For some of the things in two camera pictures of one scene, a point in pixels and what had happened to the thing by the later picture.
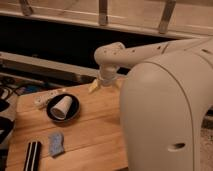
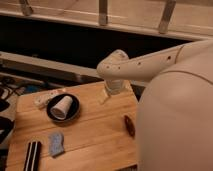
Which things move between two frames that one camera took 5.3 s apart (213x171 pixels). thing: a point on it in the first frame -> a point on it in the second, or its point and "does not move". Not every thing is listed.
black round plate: [73, 111] does not move
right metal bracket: [168, 9] does not move
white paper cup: [61, 109] does not move
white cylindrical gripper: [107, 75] -> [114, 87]
